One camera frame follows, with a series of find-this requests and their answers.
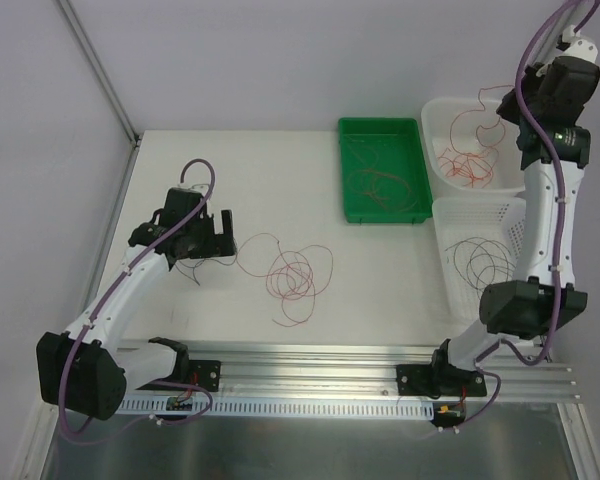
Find orange wire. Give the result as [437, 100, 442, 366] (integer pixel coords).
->
[447, 84, 516, 151]

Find red orange wires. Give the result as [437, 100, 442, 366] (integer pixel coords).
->
[235, 232, 334, 327]

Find red wire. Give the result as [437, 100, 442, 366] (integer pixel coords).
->
[344, 132, 416, 211]

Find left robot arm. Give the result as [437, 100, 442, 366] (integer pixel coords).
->
[36, 187, 236, 420]

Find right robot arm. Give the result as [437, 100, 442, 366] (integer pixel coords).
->
[424, 54, 600, 398]

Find white plastic tub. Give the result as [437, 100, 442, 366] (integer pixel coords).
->
[421, 94, 524, 198]

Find white perforated basket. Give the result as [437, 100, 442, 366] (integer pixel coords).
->
[431, 196, 569, 341]

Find green plastic tray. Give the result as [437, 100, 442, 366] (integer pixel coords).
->
[338, 117, 433, 224]

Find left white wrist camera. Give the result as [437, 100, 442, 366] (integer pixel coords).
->
[177, 183, 210, 195]

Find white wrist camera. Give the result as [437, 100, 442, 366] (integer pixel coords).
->
[556, 25, 598, 63]
[177, 183, 210, 195]

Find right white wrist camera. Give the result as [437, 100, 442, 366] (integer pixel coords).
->
[556, 25, 598, 63]

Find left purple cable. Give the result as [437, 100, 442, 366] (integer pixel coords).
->
[57, 158, 217, 446]

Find purple cable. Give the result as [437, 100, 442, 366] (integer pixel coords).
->
[57, 158, 217, 446]
[472, 0, 600, 436]

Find right aluminium corner post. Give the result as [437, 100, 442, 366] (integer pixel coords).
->
[508, 0, 584, 106]

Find aluminium corner post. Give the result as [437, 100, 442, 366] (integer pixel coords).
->
[508, 0, 584, 106]
[53, 0, 141, 146]

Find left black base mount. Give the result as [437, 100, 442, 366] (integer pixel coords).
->
[185, 360, 222, 393]

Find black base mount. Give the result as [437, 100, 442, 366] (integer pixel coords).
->
[185, 360, 222, 393]
[396, 364, 487, 399]

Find thin black wire in basket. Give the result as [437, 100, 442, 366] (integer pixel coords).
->
[443, 237, 519, 296]

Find white slotted cable duct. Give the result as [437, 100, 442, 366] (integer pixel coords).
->
[117, 394, 434, 421]

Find aluminium rail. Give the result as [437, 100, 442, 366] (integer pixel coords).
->
[114, 342, 581, 404]

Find left aluminium corner post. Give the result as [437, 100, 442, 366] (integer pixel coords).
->
[53, 0, 141, 146]

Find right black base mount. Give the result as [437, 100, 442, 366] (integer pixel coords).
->
[396, 364, 487, 399]

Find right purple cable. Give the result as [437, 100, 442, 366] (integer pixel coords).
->
[472, 0, 600, 436]

